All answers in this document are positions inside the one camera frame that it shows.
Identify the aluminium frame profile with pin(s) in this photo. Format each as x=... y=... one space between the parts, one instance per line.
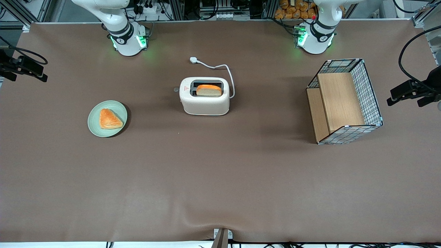
x=429 y=20
x=24 y=10

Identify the white two-slot toaster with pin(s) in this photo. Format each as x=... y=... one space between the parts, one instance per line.
x=203 y=105

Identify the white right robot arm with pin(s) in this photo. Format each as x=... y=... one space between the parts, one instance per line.
x=124 y=38

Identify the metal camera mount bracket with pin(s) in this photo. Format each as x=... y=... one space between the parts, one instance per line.
x=222 y=237

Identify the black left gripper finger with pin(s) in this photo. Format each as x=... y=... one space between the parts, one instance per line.
x=424 y=101
x=404 y=88

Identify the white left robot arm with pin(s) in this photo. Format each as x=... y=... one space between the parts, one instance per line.
x=315 y=39

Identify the toast bread slice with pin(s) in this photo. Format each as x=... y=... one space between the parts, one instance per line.
x=208 y=91

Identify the triangular golden pastry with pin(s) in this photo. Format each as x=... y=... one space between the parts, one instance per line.
x=109 y=120

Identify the bag of golden bread rolls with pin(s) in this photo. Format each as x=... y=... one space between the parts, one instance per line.
x=293 y=10

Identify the pale green round plate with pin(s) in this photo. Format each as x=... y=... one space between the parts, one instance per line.
x=94 y=119

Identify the white power strip with plugs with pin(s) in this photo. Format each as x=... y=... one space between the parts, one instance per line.
x=148 y=7

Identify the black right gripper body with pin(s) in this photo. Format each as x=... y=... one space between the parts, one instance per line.
x=4 y=64

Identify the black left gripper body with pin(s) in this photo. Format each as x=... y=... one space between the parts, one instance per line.
x=432 y=82

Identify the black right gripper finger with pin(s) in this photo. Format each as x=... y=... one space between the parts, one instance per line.
x=32 y=65
x=40 y=77

